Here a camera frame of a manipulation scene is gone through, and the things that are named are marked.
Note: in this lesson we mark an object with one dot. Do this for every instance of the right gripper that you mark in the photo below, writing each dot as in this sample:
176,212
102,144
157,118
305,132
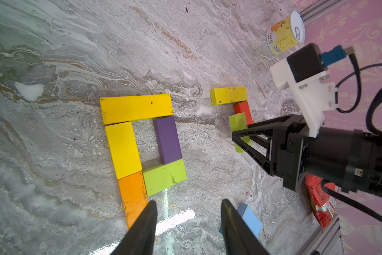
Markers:
289,137

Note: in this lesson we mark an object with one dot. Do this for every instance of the light blue block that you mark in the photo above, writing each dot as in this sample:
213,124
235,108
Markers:
250,219

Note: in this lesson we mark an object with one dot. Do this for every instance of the purple block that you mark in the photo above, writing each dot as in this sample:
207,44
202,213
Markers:
167,139

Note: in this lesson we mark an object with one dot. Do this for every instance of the long yellow block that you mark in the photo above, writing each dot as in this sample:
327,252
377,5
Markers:
134,108

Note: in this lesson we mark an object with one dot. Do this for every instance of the yellow white can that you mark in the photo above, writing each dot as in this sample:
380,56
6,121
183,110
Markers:
286,34

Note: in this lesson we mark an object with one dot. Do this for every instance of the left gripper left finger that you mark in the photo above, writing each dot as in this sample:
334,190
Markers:
140,238

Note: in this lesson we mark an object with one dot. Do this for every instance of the yellow-green long block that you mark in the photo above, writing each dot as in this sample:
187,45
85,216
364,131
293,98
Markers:
221,96

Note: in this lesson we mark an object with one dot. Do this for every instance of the orange block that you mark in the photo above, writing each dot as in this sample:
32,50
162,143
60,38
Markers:
134,196

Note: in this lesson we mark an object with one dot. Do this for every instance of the red block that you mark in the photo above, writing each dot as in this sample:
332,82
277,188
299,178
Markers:
243,107

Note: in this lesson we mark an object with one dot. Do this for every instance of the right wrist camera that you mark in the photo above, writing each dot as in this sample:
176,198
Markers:
304,73

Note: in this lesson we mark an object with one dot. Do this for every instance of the red snack bag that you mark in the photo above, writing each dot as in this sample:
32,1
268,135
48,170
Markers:
323,205

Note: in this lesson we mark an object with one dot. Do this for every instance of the lime green block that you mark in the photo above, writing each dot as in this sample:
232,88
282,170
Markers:
162,176
239,122

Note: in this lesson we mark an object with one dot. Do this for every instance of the short yellow block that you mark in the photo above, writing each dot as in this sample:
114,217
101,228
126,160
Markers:
123,148

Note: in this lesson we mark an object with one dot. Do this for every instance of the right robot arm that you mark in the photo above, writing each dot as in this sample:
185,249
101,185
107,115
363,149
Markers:
350,159

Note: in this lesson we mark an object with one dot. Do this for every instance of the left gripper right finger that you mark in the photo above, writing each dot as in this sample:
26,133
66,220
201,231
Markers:
238,238

